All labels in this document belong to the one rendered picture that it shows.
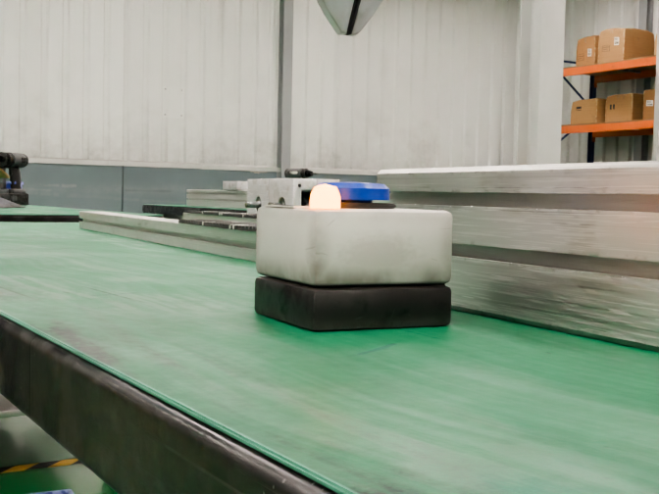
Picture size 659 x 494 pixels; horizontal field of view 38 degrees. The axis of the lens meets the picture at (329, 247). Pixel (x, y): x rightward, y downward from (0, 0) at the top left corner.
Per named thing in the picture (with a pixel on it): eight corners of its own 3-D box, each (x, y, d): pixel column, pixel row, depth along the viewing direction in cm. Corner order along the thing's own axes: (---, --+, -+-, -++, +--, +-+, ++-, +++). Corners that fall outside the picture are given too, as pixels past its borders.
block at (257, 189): (234, 228, 184) (235, 178, 183) (289, 228, 189) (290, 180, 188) (254, 230, 175) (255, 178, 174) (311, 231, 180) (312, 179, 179)
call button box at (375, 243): (252, 313, 54) (254, 200, 54) (403, 308, 58) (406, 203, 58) (312, 332, 47) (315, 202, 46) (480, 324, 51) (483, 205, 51)
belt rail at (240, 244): (78, 227, 172) (79, 211, 172) (101, 227, 174) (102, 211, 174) (296, 270, 86) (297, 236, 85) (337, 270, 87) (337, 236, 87)
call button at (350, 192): (301, 218, 53) (302, 180, 53) (367, 218, 54) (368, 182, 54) (333, 220, 49) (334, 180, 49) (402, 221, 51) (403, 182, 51)
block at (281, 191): (255, 231, 172) (256, 177, 171) (312, 231, 177) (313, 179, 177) (278, 234, 163) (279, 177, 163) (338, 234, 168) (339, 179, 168)
